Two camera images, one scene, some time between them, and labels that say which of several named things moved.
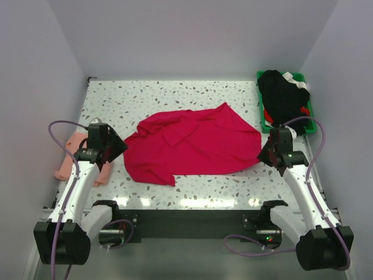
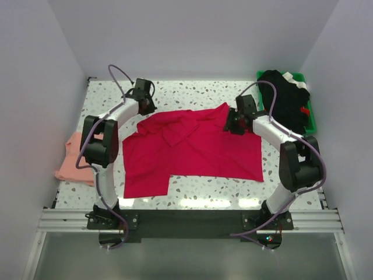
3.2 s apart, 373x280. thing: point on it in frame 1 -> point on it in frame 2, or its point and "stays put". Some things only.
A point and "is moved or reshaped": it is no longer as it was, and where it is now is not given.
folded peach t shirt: (74, 144) stays put
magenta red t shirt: (206, 142) is moved or reshaped
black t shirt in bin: (282, 100) stays put
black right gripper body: (265, 154) -> (233, 122)
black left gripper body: (115, 145) -> (150, 106)
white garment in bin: (300, 83) stays put
